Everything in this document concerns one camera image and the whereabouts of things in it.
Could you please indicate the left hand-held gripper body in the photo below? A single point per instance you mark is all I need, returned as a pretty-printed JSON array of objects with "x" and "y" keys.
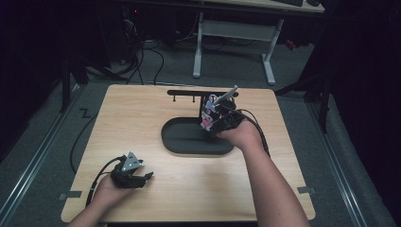
[{"x": 125, "y": 178}]

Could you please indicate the black zigzag floor tape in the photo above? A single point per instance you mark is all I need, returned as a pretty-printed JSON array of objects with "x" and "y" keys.
[{"x": 85, "y": 113}]

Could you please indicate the person's right hand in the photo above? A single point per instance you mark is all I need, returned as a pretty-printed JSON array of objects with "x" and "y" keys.
[{"x": 242, "y": 136}]

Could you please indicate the black computer mouse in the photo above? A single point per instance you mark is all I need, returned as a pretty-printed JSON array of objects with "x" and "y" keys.
[{"x": 313, "y": 2}]

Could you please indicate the black hook rack with tray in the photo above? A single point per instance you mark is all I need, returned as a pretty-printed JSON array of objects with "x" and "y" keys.
[{"x": 189, "y": 138}]

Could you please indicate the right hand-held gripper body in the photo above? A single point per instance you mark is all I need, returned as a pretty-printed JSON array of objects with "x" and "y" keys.
[{"x": 229, "y": 119}]

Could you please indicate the small red object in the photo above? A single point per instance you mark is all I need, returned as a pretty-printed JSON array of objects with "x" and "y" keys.
[{"x": 290, "y": 44}]

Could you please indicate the metal floor rail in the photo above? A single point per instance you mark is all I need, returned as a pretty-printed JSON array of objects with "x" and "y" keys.
[
  {"x": 34, "y": 157},
  {"x": 340, "y": 170}
]

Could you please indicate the black keyboard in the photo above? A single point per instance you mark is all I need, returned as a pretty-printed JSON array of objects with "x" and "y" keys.
[{"x": 288, "y": 2}]

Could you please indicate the black metal stand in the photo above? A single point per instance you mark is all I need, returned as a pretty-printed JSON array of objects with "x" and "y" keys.
[
  {"x": 66, "y": 84},
  {"x": 318, "y": 94}
]

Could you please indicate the grey tape strip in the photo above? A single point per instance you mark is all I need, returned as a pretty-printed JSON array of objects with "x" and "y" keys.
[
  {"x": 305, "y": 190},
  {"x": 70, "y": 195}
]

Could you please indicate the dark computer tower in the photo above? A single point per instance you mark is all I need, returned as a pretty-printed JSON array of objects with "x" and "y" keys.
[{"x": 130, "y": 31}]

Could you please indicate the person's left hand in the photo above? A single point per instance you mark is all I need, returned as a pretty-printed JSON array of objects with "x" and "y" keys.
[{"x": 109, "y": 194}]

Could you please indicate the white-legged desk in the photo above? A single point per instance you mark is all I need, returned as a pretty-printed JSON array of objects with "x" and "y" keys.
[{"x": 237, "y": 31}]

